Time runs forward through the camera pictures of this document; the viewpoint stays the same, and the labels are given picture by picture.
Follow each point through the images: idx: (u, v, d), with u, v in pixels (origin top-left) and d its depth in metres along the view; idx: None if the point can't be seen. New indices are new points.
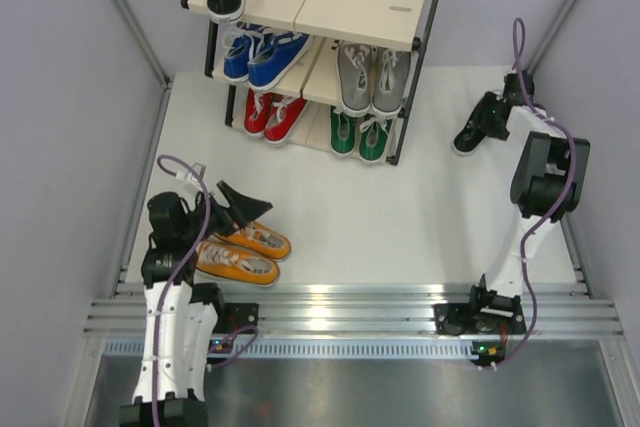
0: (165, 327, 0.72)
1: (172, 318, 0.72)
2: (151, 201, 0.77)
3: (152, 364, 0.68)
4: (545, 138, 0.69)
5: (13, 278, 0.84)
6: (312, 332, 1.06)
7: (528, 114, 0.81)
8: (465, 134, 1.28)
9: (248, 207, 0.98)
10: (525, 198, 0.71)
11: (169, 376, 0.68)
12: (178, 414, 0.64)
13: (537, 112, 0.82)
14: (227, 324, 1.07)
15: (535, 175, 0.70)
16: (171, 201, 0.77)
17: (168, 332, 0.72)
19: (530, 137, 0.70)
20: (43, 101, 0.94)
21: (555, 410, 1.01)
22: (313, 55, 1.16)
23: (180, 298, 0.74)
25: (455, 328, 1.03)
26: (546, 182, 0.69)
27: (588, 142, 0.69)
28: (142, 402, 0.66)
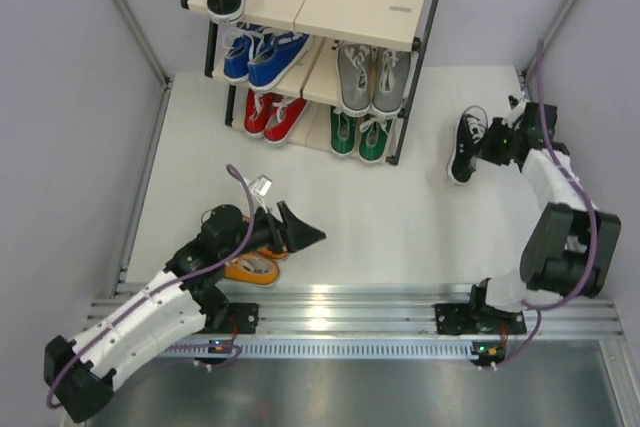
0: (141, 310, 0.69)
1: (150, 310, 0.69)
2: (217, 209, 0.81)
3: (103, 328, 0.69)
4: (565, 214, 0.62)
5: (13, 278, 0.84)
6: (312, 332, 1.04)
7: (547, 164, 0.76)
8: (462, 162, 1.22)
9: (304, 233, 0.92)
10: (540, 282, 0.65)
11: (102, 349, 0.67)
12: (76, 385, 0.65)
13: (558, 163, 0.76)
14: (227, 324, 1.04)
15: (551, 256, 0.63)
16: (229, 218, 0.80)
17: (136, 317, 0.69)
19: (547, 210, 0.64)
20: (43, 101, 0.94)
21: (553, 410, 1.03)
22: (313, 55, 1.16)
23: (172, 299, 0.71)
25: (455, 328, 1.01)
26: (566, 265, 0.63)
27: (619, 225, 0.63)
28: (73, 346, 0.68)
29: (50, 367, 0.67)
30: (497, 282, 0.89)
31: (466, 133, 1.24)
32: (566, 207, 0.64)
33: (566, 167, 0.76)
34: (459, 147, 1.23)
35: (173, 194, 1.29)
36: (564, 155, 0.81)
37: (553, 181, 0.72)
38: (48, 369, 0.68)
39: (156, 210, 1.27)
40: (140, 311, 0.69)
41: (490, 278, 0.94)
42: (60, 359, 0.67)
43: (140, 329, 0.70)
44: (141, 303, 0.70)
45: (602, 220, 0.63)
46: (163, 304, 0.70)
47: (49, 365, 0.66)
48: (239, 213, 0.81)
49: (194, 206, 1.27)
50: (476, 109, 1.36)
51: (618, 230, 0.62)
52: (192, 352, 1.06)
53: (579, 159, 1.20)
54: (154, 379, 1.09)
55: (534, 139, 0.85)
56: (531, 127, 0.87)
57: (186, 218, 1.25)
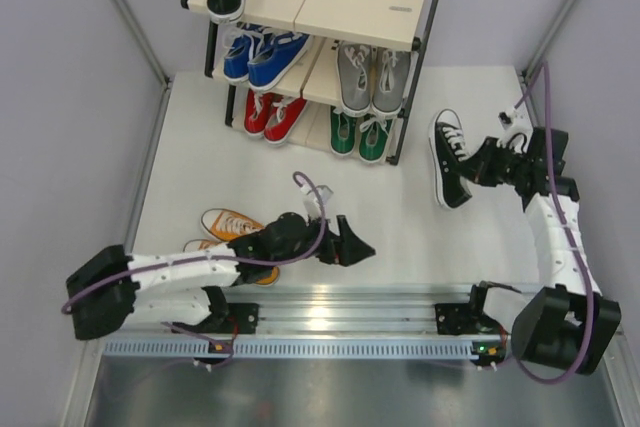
0: (198, 264, 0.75)
1: (204, 270, 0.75)
2: (284, 214, 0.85)
3: (162, 261, 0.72)
4: (564, 303, 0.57)
5: (13, 278, 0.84)
6: (313, 332, 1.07)
7: (555, 228, 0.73)
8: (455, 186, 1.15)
9: (357, 250, 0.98)
10: (528, 358, 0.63)
11: (151, 278, 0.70)
12: (106, 302, 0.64)
13: (565, 226, 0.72)
14: (227, 324, 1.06)
15: (544, 340, 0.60)
16: (296, 230, 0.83)
17: (192, 270, 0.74)
19: (542, 296, 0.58)
20: (43, 100, 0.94)
21: (555, 411, 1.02)
22: (313, 55, 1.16)
23: (226, 271, 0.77)
25: (455, 328, 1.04)
26: (559, 346, 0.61)
27: (619, 317, 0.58)
28: (127, 261, 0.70)
29: (96, 267, 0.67)
30: (498, 293, 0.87)
31: (448, 151, 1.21)
32: (562, 291, 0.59)
33: (571, 227, 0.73)
34: (444, 166, 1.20)
35: (172, 193, 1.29)
36: (572, 200, 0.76)
37: (555, 250, 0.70)
38: (86, 268, 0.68)
39: (156, 210, 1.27)
40: (198, 265, 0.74)
41: (488, 288, 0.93)
42: (113, 265, 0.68)
43: (186, 280, 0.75)
44: (199, 259, 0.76)
45: (600, 309, 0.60)
46: (215, 271, 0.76)
47: (98, 265, 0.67)
48: (303, 222, 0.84)
49: (194, 206, 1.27)
50: (449, 113, 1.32)
51: (617, 322, 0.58)
52: (192, 352, 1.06)
53: (579, 159, 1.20)
54: (153, 379, 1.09)
55: (540, 173, 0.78)
56: (538, 158, 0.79)
57: (186, 218, 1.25)
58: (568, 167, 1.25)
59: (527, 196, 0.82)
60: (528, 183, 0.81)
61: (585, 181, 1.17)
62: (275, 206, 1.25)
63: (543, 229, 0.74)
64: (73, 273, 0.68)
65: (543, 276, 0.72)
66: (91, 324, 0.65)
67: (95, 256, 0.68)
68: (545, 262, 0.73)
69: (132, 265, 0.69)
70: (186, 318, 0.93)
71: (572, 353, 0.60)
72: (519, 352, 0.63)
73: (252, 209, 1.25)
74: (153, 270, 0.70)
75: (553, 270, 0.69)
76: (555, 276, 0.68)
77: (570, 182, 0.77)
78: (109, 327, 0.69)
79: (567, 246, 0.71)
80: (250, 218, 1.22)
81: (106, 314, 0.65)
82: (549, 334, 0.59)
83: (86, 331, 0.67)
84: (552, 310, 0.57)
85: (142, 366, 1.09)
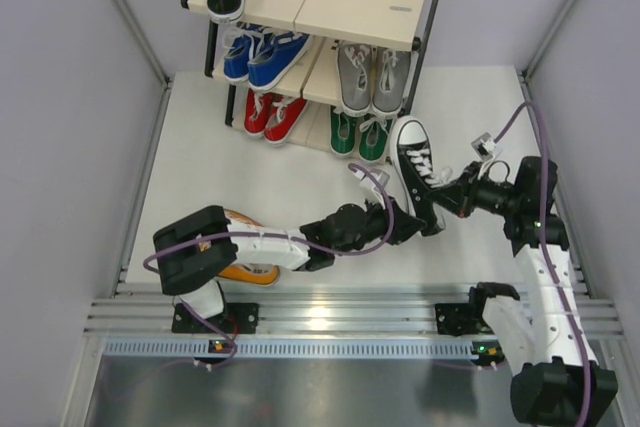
0: (279, 242, 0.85)
1: (284, 246, 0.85)
2: (344, 205, 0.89)
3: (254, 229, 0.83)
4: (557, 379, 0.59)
5: (12, 278, 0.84)
6: (312, 332, 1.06)
7: (547, 290, 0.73)
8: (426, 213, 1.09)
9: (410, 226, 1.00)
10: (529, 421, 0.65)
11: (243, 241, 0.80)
12: (213, 255, 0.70)
13: (558, 286, 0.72)
14: (227, 324, 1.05)
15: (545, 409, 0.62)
16: (349, 222, 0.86)
17: (274, 242, 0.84)
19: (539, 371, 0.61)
20: (43, 100, 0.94)
21: None
22: (313, 55, 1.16)
23: (300, 252, 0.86)
25: (456, 327, 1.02)
26: (559, 409, 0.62)
27: (615, 387, 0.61)
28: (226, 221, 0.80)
29: (196, 225, 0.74)
30: (498, 307, 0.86)
31: (414, 176, 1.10)
32: (556, 366, 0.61)
33: (564, 287, 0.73)
34: (414, 194, 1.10)
35: (172, 194, 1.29)
36: (563, 249, 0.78)
37: (549, 316, 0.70)
38: (184, 223, 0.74)
39: (156, 210, 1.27)
40: (280, 242, 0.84)
41: (488, 296, 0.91)
42: (210, 224, 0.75)
43: (265, 253, 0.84)
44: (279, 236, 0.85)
45: (597, 379, 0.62)
46: (293, 249, 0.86)
47: (203, 220, 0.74)
48: (357, 214, 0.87)
49: (194, 205, 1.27)
50: (412, 123, 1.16)
51: (614, 391, 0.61)
52: (192, 352, 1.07)
53: (579, 159, 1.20)
54: (154, 378, 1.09)
55: (531, 218, 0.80)
56: (529, 197, 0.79)
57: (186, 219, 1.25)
58: (567, 167, 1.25)
59: (517, 240, 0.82)
60: (517, 228, 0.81)
61: (584, 181, 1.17)
62: (275, 205, 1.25)
63: (535, 287, 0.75)
64: (169, 226, 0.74)
65: (536, 339, 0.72)
66: (184, 277, 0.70)
67: (197, 213, 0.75)
68: (538, 326, 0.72)
69: (230, 228, 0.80)
70: (206, 310, 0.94)
71: (573, 415, 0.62)
72: (522, 416, 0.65)
73: (252, 209, 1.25)
74: (246, 237, 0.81)
75: (548, 337, 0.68)
76: (550, 346, 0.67)
77: (560, 227, 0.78)
78: (191, 287, 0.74)
79: (560, 309, 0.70)
80: (250, 218, 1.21)
81: (205, 269, 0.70)
82: (551, 402, 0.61)
83: (172, 284, 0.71)
84: (554, 383, 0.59)
85: (142, 366, 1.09)
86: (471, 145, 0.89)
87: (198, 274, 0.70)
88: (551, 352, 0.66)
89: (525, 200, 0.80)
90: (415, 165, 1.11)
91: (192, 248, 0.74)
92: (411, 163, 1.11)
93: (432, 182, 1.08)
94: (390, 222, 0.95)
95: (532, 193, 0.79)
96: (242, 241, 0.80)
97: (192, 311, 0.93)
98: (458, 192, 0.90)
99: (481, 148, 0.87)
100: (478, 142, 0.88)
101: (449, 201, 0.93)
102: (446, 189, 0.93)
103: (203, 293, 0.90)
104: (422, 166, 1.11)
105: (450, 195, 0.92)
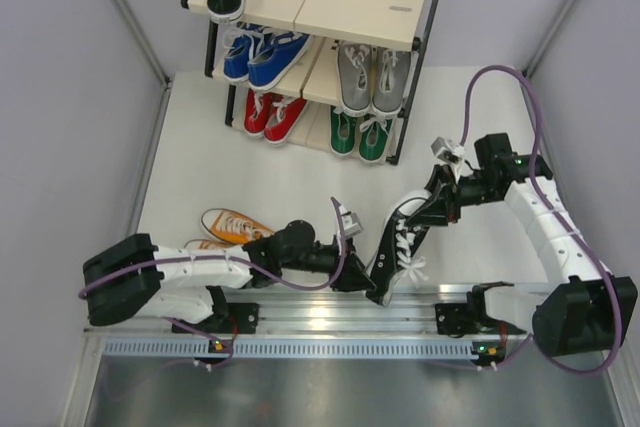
0: (216, 262, 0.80)
1: (222, 269, 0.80)
2: (296, 223, 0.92)
3: (185, 255, 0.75)
4: (582, 295, 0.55)
5: (13, 278, 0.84)
6: (313, 332, 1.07)
7: (543, 213, 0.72)
8: (383, 275, 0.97)
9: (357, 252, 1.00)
10: (560, 353, 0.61)
11: (173, 271, 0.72)
12: (137, 287, 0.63)
13: (554, 209, 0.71)
14: (228, 324, 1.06)
15: (574, 335, 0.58)
16: (299, 242, 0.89)
17: (206, 266, 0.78)
19: (560, 292, 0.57)
20: (44, 101, 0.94)
21: (553, 411, 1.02)
22: (313, 55, 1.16)
23: (240, 273, 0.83)
25: (455, 328, 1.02)
26: (591, 333, 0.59)
27: (635, 292, 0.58)
28: (153, 249, 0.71)
29: (122, 253, 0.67)
30: (498, 294, 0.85)
31: (388, 236, 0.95)
32: (578, 283, 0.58)
33: (560, 211, 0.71)
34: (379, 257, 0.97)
35: (171, 194, 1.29)
36: (548, 179, 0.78)
37: (554, 239, 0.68)
38: (111, 251, 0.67)
39: (157, 211, 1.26)
40: (217, 262, 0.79)
41: (485, 292, 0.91)
42: (138, 252, 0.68)
43: (201, 277, 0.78)
44: (217, 257, 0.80)
45: (618, 289, 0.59)
46: (232, 271, 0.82)
47: (129, 248, 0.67)
48: (311, 236, 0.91)
49: (193, 206, 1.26)
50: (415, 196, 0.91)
51: (636, 297, 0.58)
52: (192, 352, 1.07)
53: (579, 160, 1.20)
54: (154, 378, 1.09)
55: (510, 161, 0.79)
56: (494, 154, 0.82)
57: (186, 219, 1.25)
58: (568, 167, 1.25)
59: (503, 186, 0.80)
60: (501, 172, 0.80)
61: (584, 181, 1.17)
62: (275, 206, 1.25)
63: (533, 220, 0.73)
64: (97, 256, 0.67)
65: (550, 272, 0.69)
66: (112, 307, 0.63)
67: (123, 240, 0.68)
68: (545, 255, 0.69)
69: (157, 255, 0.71)
70: (193, 317, 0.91)
71: (606, 335, 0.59)
72: (551, 350, 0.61)
73: (252, 209, 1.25)
74: (176, 263, 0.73)
75: (560, 261, 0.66)
76: (565, 267, 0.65)
77: (540, 160, 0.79)
78: (122, 316, 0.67)
79: (564, 232, 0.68)
80: (250, 218, 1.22)
81: (129, 299, 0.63)
82: (579, 324, 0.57)
83: (100, 314, 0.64)
84: (578, 304, 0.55)
85: (142, 366, 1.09)
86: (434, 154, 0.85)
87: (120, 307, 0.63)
88: (567, 273, 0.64)
89: (492, 159, 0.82)
90: (396, 234, 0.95)
91: (121, 277, 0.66)
92: (392, 231, 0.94)
93: (402, 259, 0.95)
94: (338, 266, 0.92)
95: (499, 151, 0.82)
96: (172, 268, 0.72)
97: (178, 323, 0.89)
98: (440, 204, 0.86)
99: (449, 154, 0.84)
100: (443, 149, 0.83)
101: (436, 217, 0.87)
102: (427, 206, 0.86)
103: (179, 309, 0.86)
104: (401, 238, 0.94)
105: (431, 209, 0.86)
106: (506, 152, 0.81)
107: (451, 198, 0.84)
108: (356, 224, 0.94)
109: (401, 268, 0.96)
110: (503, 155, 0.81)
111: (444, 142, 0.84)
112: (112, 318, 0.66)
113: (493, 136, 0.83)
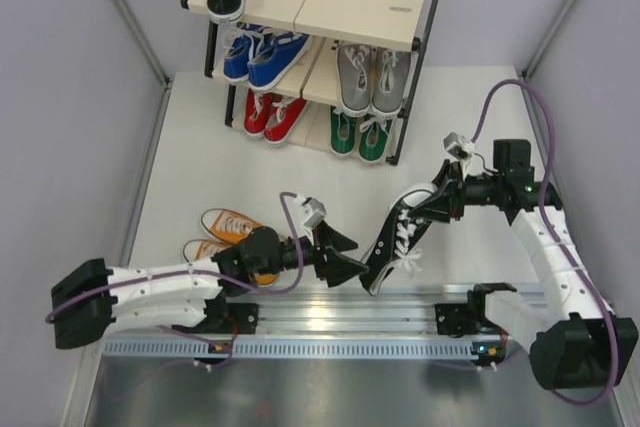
0: (178, 279, 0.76)
1: (186, 284, 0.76)
2: (258, 228, 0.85)
3: (142, 276, 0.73)
4: (580, 333, 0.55)
5: (13, 279, 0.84)
6: (313, 332, 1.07)
7: (549, 246, 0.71)
8: (377, 263, 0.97)
9: (344, 245, 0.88)
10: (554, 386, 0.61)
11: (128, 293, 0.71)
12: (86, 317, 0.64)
13: (561, 243, 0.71)
14: (228, 324, 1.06)
15: (570, 370, 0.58)
16: (265, 246, 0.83)
17: (165, 283, 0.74)
19: (560, 328, 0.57)
20: (44, 101, 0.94)
21: (554, 412, 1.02)
22: (313, 55, 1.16)
23: (207, 286, 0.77)
25: (455, 328, 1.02)
26: (588, 371, 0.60)
27: (637, 334, 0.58)
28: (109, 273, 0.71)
29: (79, 279, 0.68)
30: (499, 300, 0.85)
31: (389, 226, 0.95)
32: (579, 320, 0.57)
33: (567, 245, 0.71)
34: (377, 244, 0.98)
35: (171, 194, 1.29)
36: (557, 210, 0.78)
37: (558, 274, 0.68)
38: (70, 279, 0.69)
39: (157, 211, 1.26)
40: (180, 279, 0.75)
41: (486, 293, 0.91)
42: (95, 277, 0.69)
43: (164, 295, 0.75)
44: (180, 273, 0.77)
45: (619, 329, 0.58)
46: (199, 284, 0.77)
47: (83, 275, 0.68)
48: (276, 239, 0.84)
49: (193, 206, 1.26)
50: (423, 190, 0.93)
51: (637, 338, 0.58)
52: (192, 352, 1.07)
53: (579, 160, 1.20)
54: (154, 379, 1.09)
55: (519, 183, 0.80)
56: (510, 168, 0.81)
57: (186, 219, 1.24)
58: (568, 167, 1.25)
59: (510, 211, 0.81)
60: (510, 197, 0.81)
61: (585, 181, 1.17)
62: (274, 206, 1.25)
63: (539, 251, 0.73)
64: (59, 283, 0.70)
65: (550, 303, 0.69)
66: (66, 336, 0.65)
67: (79, 266, 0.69)
68: (549, 287, 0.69)
69: (112, 280, 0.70)
70: (185, 321, 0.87)
71: (602, 374, 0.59)
72: (546, 383, 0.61)
73: (252, 210, 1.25)
74: (133, 284, 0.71)
75: (562, 296, 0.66)
76: (566, 302, 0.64)
77: (551, 189, 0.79)
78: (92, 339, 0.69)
79: (569, 266, 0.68)
80: (250, 218, 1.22)
81: (82, 326, 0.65)
82: (576, 362, 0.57)
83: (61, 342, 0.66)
84: (577, 340, 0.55)
85: (142, 366, 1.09)
86: (445, 150, 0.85)
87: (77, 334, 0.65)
88: (568, 308, 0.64)
89: (506, 173, 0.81)
90: (397, 223, 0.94)
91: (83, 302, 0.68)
92: (394, 220, 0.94)
93: (399, 248, 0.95)
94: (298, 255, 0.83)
95: (515, 165, 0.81)
96: (127, 290, 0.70)
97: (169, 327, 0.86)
98: (445, 198, 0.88)
99: (459, 149, 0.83)
100: (453, 144, 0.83)
101: (437, 213, 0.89)
102: (430, 201, 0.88)
103: (160, 319, 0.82)
104: (402, 227, 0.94)
105: (436, 206, 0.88)
106: (523, 167, 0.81)
107: (456, 195, 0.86)
108: (317, 213, 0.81)
109: (397, 257, 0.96)
110: (518, 170, 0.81)
111: (457, 137, 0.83)
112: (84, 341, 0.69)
113: (514, 147, 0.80)
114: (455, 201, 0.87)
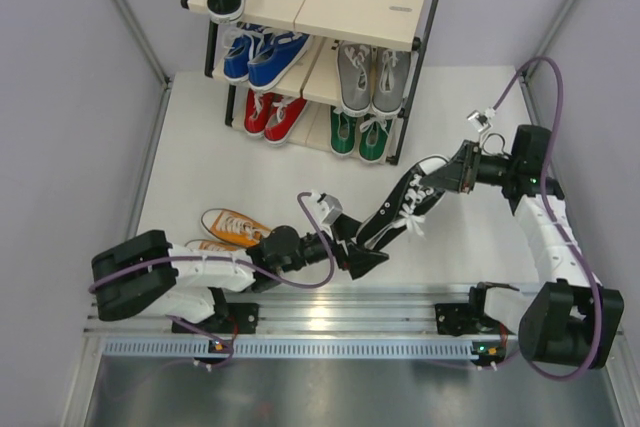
0: (223, 264, 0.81)
1: (230, 269, 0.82)
2: (279, 227, 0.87)
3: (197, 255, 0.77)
4: (565, 293, 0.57)
5: (12, 279, 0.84)
6: (313, 332, 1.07)
7: (543, 219, 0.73)
8: (377, 223, 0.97)
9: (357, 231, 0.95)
10: (538, 357, 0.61)
11: (184, 266, 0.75)
12: (152, 286, 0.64)
13: (557, 222, 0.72)
14: (227, 324, 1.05)
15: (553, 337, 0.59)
16: (284, 246, 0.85)
17: (213, 266, 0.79)
19: (545, 289, 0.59)
20: (44, 102, 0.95)
21: (554, 412, 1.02)
22: (313, 54, 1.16)
23: (243, 275, 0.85)
25: (455, 328, 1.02)
26: (572, 343, 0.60)
27: (621, 306, 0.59)
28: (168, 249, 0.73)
29: (137, 248, 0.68)
30: (498, 294, 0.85)
31: (398, 193, 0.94)
32: (565, 285, 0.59)
33: (563, 224, 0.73)
34: (383, 206, 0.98)
35: (172, 194, 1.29)
36: (558, 199, 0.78)
37: (551, 247, 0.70)
38: (123, 247, 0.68)
39: (156, 211, 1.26)
40: (224, 264, 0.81)
41: (488, 290, 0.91)
42: (152, 249, 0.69)
43: (208, 277, 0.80)
44: (224, 259, 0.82)
45: (605, 300, 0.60)
46: (238, 272, 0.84)
47: (144, 243, 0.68)
48: (295, 238, 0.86)
49: (193, 206, 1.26)
50: (441, 161, 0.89)
51: (620, 310, 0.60)
52: (192, 352, 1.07)
53: (579, 160, 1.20)
54: (154, 378, 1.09)
55: (527, 177, 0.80)
56: (524, 160, 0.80)
57: (187, 219, 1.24)
58: (568, 167, 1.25)
59: (514, 201, 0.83)
60: (514, 188, 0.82)
61: (584, 181, 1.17)
62: (274, 206, 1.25)
63: (535, 228, 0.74)
64: (108, 251, 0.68)
65: (543, 276, 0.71)
66: (119, 305, 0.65)
67: (137, 236, 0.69)
68: (542, 261, 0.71)
69: (171, 253, 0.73)
70: (195, 315, 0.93)
71: (585, 349, 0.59)
72: (530, 352, 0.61)
73: (252, 209, 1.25)
74: (188, 261, 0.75)
75: (552, 266, 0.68)
76: (554, 271, 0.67)
77: (554, 184, 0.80)
78: (133, 312, 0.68)
79: (562, 241, 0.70)
80: (250, 218, 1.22)
81: (144, 294, 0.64)
82: (561, 328, 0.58)
83: (109, 312, 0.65)
84: (561, 301, 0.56)
85: (142, 366, 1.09)
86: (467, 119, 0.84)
87: (134, 303, 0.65)
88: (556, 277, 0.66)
89: (520, 163, 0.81)
90: (408, 186, 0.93)
91: (131, 274, 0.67)
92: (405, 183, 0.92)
93: (404, 211, 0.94)
94: (327, 247, 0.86)
95: (527, 156, 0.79)
96: (182, 266, 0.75)
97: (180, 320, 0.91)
98: (460, 167, 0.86)
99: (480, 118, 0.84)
100: (475, 112, 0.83)
101: (449, 181, 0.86)
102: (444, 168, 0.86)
103: (181, 305, 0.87)
104: (411, 191, 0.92)
105: (449, 173, 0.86)
106: (538, 160, 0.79)
107: (470, 165, 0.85)
108: (334, 210, 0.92)
109: (400, 218, 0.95)
110: (528, 160, 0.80)
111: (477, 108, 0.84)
112: (125, 314, 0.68)
113: (535, 139, 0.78)
114: (469, 173, 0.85)
